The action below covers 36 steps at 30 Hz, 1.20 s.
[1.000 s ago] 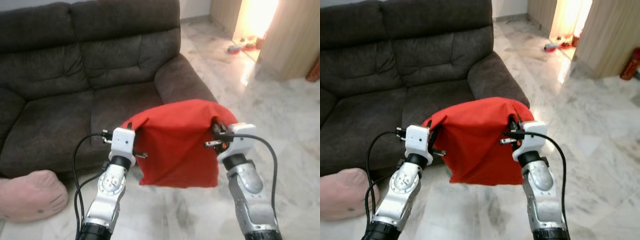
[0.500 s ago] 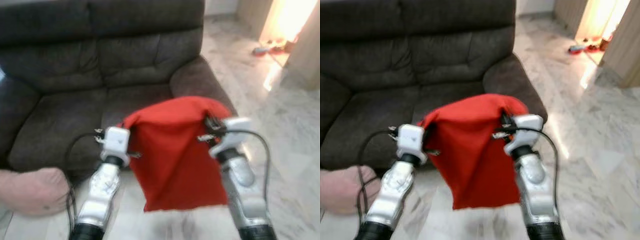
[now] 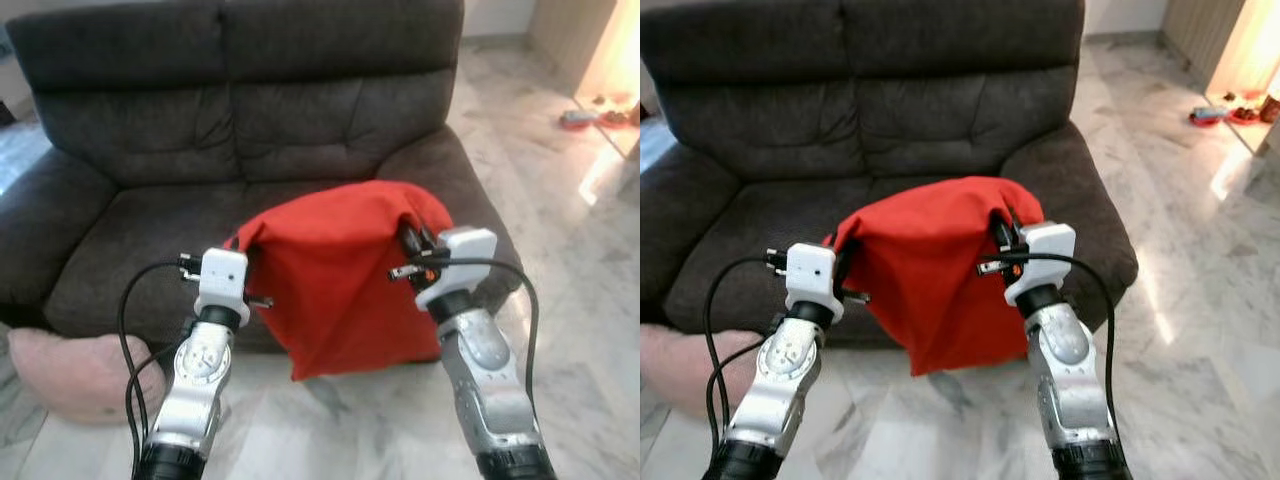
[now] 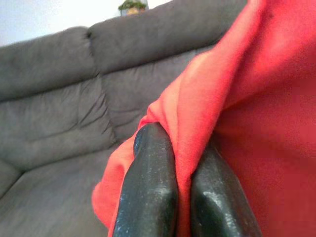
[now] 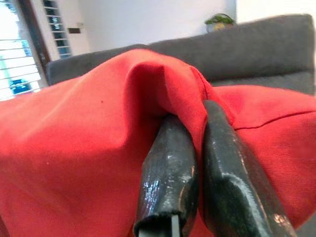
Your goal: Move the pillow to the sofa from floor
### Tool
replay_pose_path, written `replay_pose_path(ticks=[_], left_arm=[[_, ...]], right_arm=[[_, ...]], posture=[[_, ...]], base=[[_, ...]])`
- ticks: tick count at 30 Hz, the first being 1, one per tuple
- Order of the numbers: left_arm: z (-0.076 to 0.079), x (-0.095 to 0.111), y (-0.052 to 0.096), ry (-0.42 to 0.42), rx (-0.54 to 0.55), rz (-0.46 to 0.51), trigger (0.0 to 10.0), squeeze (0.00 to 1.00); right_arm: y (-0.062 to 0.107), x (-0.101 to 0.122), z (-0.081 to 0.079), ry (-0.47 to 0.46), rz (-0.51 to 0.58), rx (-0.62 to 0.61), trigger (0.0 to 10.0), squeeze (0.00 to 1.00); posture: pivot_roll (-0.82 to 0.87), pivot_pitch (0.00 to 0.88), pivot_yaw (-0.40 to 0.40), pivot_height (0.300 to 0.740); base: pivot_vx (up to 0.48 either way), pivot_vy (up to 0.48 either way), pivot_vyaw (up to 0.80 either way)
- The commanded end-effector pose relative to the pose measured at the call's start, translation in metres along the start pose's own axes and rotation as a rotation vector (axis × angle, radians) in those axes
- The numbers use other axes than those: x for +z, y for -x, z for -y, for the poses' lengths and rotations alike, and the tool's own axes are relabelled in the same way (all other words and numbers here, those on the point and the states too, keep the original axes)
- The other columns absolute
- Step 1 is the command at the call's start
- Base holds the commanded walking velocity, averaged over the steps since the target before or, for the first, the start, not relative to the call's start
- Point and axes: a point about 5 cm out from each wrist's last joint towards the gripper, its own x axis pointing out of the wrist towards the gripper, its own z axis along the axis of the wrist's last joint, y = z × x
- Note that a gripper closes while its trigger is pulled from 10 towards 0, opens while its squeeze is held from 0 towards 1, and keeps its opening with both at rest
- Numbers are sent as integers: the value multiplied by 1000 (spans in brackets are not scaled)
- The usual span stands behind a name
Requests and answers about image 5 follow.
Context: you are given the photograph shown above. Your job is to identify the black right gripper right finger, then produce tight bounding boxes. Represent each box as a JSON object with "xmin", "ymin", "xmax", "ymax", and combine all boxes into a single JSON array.
[{"xmin": 202, "ymin": 99, "xmax": 297, "ymax": 237}]

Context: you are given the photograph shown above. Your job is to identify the blue object outside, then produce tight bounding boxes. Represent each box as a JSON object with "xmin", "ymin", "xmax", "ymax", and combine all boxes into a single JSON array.
[{"xmin": 8, "ymin": 79, "xmax": 34, "ymax": 96}]

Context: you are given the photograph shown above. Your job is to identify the red pillow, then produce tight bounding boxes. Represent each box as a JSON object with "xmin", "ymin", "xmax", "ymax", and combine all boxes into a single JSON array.
[{"xmin": 0, "ymin": 48, "xmax": 316, "ymax": 237}]

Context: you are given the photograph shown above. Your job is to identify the green potted plant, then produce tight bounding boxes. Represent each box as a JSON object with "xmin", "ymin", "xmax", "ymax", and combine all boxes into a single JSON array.
[{"xmin": 204, "ymin": 13, "xmax": 235, "ymax": 33}]

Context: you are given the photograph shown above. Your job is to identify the brown door frame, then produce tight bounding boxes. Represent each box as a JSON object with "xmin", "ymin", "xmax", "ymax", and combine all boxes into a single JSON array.
[{"xmin": 18, "ymin": 0, "xmax": 51, "ymax": 84}]

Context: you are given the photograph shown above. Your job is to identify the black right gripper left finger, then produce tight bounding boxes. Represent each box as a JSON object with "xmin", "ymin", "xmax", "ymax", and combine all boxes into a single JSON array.
[{"xmin": 133, "ymin": 116, "xmax": 199, "ymax": 237}]

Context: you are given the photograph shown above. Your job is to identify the glass louvre window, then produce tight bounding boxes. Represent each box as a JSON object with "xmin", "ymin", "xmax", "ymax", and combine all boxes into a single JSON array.
[{"xmin": 42, "ymin": 0, "xmax": 73, "ymax": 59}]

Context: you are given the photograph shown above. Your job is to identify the barred window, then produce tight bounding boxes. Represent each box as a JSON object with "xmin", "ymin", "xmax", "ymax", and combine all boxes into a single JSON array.
[{"xmin": 0, "ymin": 0, "xmax": 47, "ymax": 101}]

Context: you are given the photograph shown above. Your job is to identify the grey fabric sofa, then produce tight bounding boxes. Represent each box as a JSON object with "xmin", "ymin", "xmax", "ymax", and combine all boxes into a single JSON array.
[{"xmin": 46, "ymin": 14, "xmax": 316, "ymax": 96}]

